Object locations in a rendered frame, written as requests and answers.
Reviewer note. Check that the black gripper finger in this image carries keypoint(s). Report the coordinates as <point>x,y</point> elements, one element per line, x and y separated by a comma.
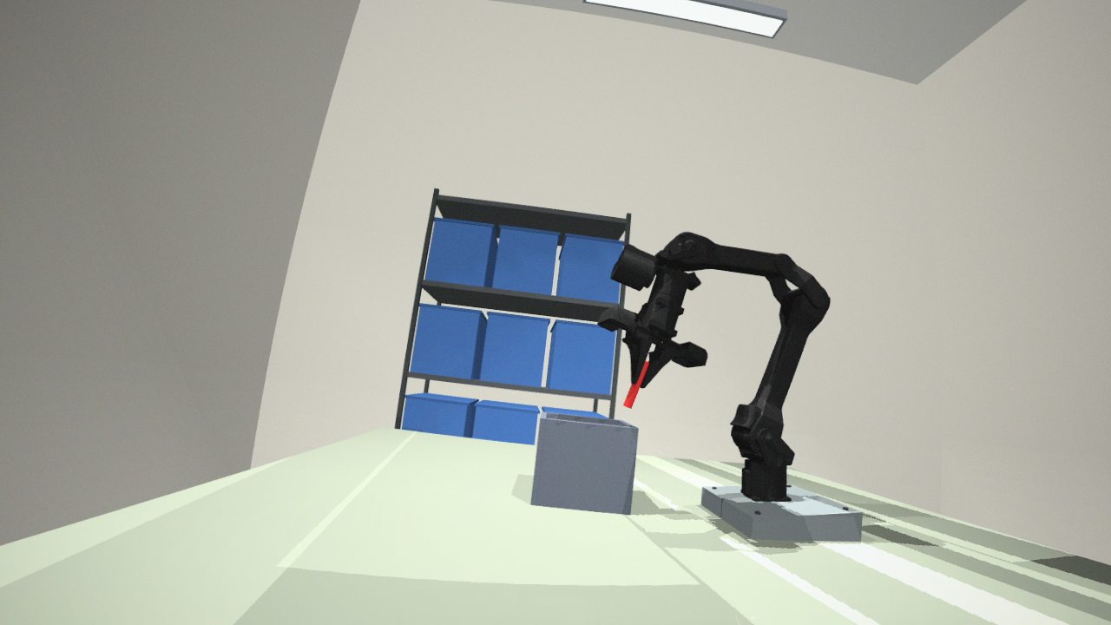
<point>657,360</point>
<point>639,348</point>

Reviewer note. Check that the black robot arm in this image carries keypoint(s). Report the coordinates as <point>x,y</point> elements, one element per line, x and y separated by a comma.
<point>757,427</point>

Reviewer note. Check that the red peg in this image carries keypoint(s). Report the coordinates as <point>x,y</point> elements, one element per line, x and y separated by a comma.
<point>633,390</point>

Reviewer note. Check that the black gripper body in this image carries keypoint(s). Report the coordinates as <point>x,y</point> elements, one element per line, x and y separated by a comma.
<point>658,324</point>

